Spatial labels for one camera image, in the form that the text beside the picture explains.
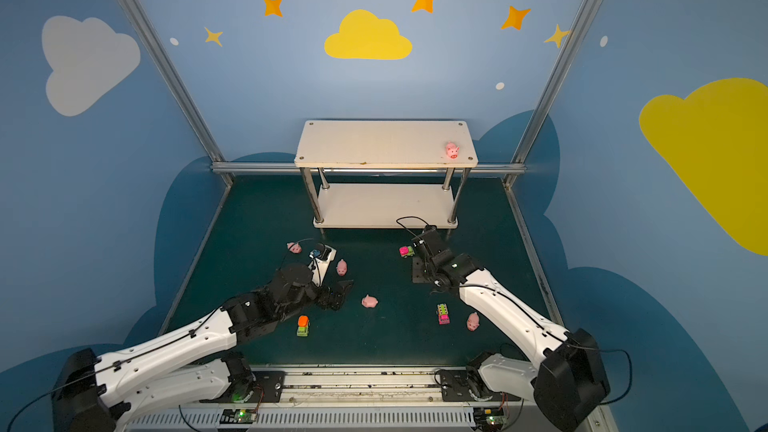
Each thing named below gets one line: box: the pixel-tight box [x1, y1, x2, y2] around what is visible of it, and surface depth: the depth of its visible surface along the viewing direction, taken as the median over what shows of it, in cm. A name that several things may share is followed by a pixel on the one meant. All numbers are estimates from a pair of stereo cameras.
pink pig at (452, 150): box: [445, 142, 460, 159], surface depth 80 cm
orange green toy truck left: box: [297, 315, 310, 337], surface depth 84 cm
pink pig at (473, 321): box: [467, 312, 480, 332], surface depth 86 cm
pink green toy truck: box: [437, 303, 451, 325], surface depth 86 cm
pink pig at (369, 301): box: [361, 294, 379, 308], surface depth 90 cm
